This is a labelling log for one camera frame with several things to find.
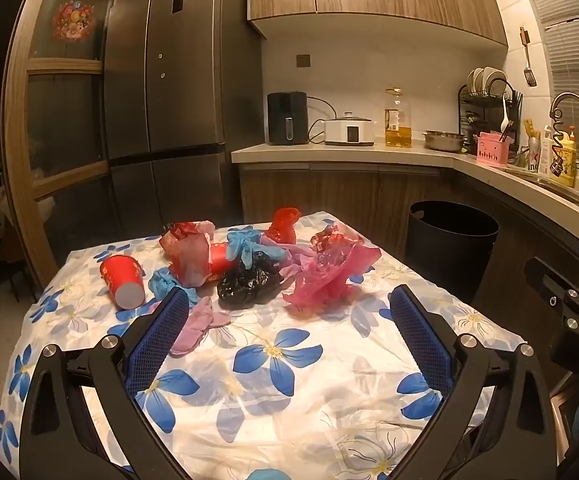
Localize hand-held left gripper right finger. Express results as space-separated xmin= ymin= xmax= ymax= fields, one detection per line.
xmin=389 ymin=284 xmax=557 ymax=480

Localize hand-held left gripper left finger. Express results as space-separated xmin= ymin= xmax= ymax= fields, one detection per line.
xmin=20 ymin=287 xmax=193 ymax=480

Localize pink plastic bag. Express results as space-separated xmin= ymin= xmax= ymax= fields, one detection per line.
xmin=283 ymin=220 xmax=383 ymax=308
xmin=160 ymin=220 xmax=215 ymax=288
xmin=171 ymin=297 xmax=233 ymax=357

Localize black trash bin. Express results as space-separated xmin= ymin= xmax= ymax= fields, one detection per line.
xmin=406 ymin=201 xmax=500 ymax=306

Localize black plastic bag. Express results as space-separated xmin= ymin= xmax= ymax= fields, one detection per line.
xmin=217 ymin=250 xmax=288 ymax=309

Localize red plastic bag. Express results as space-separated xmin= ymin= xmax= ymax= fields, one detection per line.
xmin=264 ymin=207 xmax=303 ymax=246

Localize blue disposable glove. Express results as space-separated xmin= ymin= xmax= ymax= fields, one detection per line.
xmin=148 ymin=267 xmax=200 ymax=306
xmin=227 ymin=229 xmax=290 ymax=267

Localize red paper cup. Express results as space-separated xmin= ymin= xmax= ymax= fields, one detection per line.
xmin=100 ymin=255 xmax=146 ymax=310
xmin=208 ymin=242 xmax=236 ymax=281

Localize yellow detergent bottle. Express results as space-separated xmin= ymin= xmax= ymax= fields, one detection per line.
xmin=549 ymin=127 xmax=579 ymax=183

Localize white bottle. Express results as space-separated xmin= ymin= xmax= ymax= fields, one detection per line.
xmin=539 ymin=125 xmax=553 ymax=176

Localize drink can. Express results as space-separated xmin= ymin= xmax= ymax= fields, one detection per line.
xmin=526 ymin=135 xmax=543 ymax=171

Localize floral tablecloth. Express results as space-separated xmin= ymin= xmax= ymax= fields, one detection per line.
xmin=0 ymin=210 xmax=525 ymax=480

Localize pink utensil basket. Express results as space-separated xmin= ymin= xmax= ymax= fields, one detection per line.
xmin=475 ymin=131 xmax=513 ymax=167

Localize light purple plastic bag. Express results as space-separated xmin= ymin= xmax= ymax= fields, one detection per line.
xmin=262 ymin=240 xmax=315 ymax=281

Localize kitchen counter with wooden cabinets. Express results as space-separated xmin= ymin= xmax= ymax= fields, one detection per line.
xmin=232 ymin=142 xmax=579 ymax=341

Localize steel basin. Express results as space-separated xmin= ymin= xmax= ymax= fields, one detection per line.
xmin=422 ymin=130 xmax=467 ymax=153

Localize hanging slotted spatula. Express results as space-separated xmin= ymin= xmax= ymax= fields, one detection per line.
xmin=519 ymin=26 xmax=537 ymax=87

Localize black dish rack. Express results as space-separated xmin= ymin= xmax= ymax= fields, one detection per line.
xmin=457 ymin=80 xmax=523 ymax=156

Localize white plate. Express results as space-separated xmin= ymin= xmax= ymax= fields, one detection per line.
xmin=484 ymin=67 xmax=509 ymax=97
xmin=467 ymin=67 xmax=486 ymax=98

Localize cooking oil bottle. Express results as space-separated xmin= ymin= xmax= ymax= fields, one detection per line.
xmin=384 ymin=88 xmax=414 ymax=149

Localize white rice cooker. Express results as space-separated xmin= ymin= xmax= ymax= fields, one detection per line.
xmin=323 ymin=112 xmax=375 ymax=147

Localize window blinds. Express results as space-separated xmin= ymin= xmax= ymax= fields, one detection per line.
xmin=517 ymin=0 xmax=579 ymax=151

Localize black air fryer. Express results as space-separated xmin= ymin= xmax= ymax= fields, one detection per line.
xmin=267 ymin=91 xmax=309 ymax=146

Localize dark steel refrigerator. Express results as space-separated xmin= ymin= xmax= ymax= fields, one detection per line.
xmin=102 ymin=0 xmax=263 ymax=246

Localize wooden glass door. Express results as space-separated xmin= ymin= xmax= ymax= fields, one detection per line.
xmin=2 ymin=0 xmax=140 ymax=306

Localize red round door decoration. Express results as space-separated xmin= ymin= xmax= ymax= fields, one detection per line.
xmin=52 ymin=2 xmax=95 ymax=41

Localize black coiled cord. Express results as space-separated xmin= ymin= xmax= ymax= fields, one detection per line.
xmin=549 ymin=105 xmax=576 ymax=177

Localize black power cable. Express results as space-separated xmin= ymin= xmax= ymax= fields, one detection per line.
xmin=307 ymin=99 xmax=340 ymax=143

